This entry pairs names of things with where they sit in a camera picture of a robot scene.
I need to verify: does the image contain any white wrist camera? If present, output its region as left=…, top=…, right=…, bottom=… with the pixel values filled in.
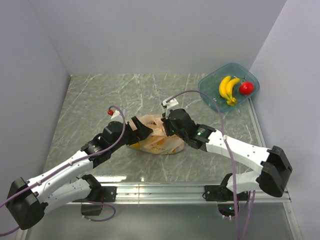
left=107, top=108, right=126, bottom=122
left=161, top=98, right=179, bottom=110

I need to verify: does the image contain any blue transparent plastic container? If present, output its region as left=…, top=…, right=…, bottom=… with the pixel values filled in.
left=198, top=63, right=260, bottom=112

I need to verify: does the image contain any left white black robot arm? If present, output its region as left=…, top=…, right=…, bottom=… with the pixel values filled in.
left=5, top=116, right=153, bottom=230

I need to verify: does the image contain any yellow toy banana bunch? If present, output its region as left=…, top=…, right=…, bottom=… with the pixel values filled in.
left=219, top=75, right=240, bottom=107

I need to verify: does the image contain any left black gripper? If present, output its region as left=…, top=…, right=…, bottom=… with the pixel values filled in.
left=110, top=115, right=153, bottom=152

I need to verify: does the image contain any translucent printed plastic bag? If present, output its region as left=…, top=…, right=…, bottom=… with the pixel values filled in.
left=129, top=114, right=185, bottom=155

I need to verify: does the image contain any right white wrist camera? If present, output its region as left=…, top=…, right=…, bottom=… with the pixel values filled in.
left=161, top=98, right=179, bottom=110

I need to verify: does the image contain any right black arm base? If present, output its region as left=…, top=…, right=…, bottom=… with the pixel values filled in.
left=202, top=182, right=235, bottom=220

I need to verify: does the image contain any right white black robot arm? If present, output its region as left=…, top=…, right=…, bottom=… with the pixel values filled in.
left=161, top=108, right=293, bottom=200

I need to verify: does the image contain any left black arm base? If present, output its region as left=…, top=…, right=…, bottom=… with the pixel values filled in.
left=80, top=186, right=117, bottom=217

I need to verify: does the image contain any red toy apple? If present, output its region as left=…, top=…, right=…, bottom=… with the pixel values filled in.
left=239, top=81, right=255, bottom=96

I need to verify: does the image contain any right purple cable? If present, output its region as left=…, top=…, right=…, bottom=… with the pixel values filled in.
left=166, top=89, right=257, bottom=240

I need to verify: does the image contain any aluminium mounting rail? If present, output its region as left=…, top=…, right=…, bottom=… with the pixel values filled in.
left=14, top=99, right=303, bottom=240

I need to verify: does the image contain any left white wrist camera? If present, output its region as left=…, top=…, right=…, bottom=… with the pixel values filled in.
left=107, top=108, right=126, bottom=122

